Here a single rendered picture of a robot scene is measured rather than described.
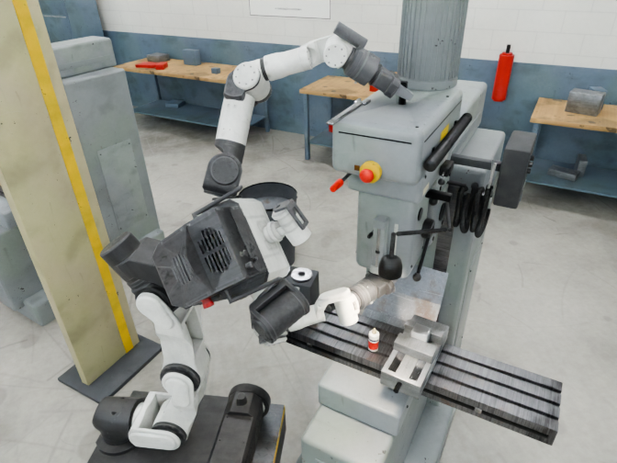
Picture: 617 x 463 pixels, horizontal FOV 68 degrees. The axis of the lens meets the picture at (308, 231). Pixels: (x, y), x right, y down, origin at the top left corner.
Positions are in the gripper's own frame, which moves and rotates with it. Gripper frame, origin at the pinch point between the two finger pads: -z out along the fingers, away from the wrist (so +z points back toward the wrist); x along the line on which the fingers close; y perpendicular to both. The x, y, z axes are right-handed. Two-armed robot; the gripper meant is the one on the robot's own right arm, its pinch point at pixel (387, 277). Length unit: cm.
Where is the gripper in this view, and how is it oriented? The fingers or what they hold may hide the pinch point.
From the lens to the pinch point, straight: 174.9
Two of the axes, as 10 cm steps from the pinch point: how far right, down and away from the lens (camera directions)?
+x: -6.8, -3.7, 6.3
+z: -7.3, 3.6, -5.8
